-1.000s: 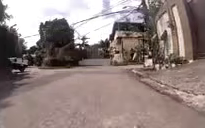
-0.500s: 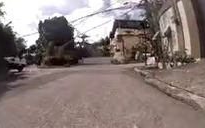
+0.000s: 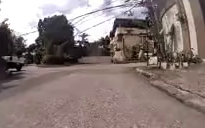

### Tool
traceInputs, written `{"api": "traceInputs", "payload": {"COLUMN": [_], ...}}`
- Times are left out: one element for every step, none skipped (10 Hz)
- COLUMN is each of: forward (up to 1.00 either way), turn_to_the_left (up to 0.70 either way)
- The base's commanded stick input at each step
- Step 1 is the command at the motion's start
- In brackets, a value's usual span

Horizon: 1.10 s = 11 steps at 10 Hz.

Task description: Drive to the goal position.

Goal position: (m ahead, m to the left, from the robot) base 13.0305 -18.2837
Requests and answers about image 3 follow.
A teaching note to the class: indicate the row of potted plants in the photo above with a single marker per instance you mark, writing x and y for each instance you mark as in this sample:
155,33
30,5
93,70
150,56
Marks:
171,60

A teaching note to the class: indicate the old pale house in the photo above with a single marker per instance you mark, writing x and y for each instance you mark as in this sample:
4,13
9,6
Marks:
130,41

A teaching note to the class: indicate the parked vehicle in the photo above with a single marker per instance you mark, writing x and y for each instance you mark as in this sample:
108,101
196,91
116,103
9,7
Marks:
14,62

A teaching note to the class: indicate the large dark tree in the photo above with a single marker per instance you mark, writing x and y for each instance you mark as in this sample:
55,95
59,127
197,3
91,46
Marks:
56,36

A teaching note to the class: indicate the grey concrete road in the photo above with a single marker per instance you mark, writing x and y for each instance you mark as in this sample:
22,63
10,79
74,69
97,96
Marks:
83,96

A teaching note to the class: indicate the pale wall with arch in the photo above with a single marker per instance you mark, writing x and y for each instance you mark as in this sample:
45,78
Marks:
186,26

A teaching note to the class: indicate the dark trees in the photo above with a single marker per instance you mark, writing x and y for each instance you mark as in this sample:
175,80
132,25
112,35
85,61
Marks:
1,40

